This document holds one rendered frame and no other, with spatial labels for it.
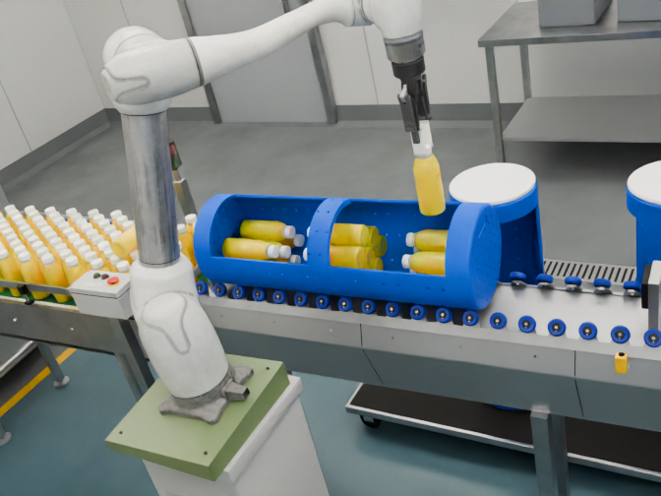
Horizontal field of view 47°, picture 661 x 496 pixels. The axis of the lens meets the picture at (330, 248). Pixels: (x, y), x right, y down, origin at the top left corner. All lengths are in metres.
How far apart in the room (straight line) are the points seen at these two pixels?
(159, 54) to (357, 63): 4.39
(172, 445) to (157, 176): 0.61
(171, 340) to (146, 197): 0.34
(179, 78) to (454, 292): 0.88
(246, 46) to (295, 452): 1.01
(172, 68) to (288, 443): 0.96
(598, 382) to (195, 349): 1.00
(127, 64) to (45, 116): 5.79
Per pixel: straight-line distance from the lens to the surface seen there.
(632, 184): 2.44
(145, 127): 1.73
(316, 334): 2.27
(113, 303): 2.37
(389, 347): 2.17
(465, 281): 1.92
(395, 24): 1.71
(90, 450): 3.61
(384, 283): 2.03
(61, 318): 2.84
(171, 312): 1.70
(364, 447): 3.11
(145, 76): 1.54
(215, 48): 1.57
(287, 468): 1.97
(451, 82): 5.61
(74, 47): 7.59
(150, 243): 1.83
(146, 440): 1.85
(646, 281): 1.94
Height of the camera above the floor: 2.19
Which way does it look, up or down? 30 degrees down
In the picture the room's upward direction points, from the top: 14 degrees counter-clockwise
